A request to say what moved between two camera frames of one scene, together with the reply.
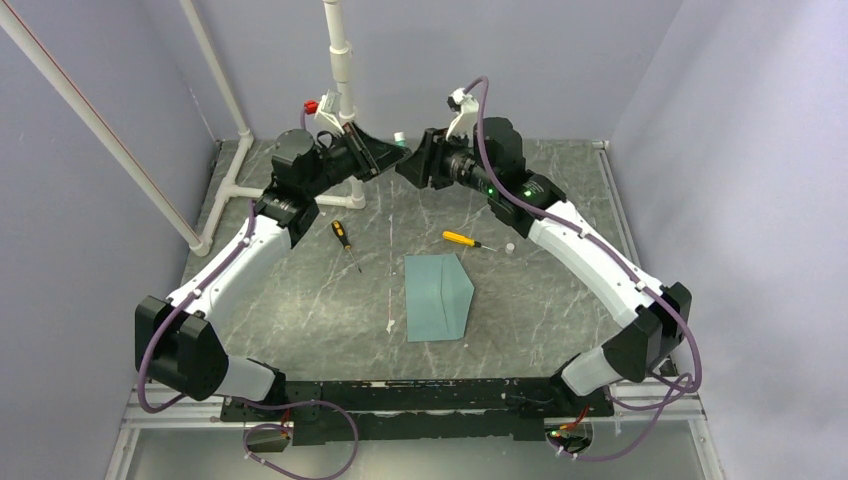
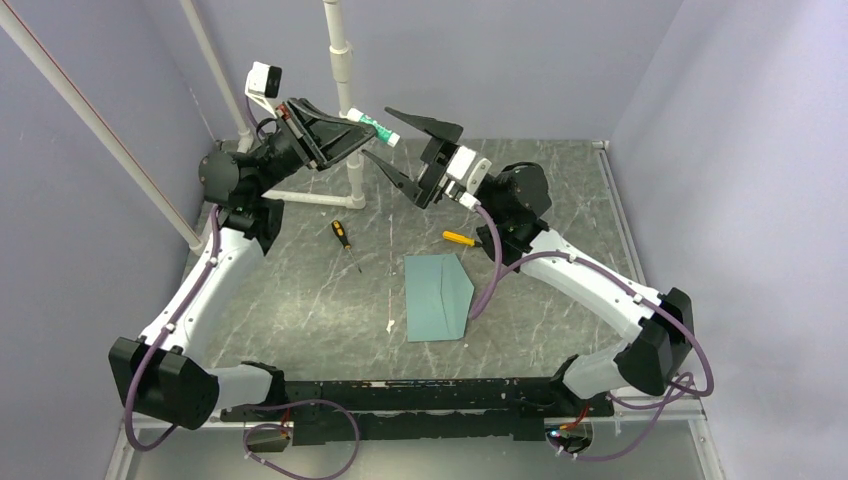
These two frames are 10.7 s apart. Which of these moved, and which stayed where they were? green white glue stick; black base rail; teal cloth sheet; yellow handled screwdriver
Moved: green white glue stick
Stayed: teal cloth sheet; yellow handled screwdriver; black base rail
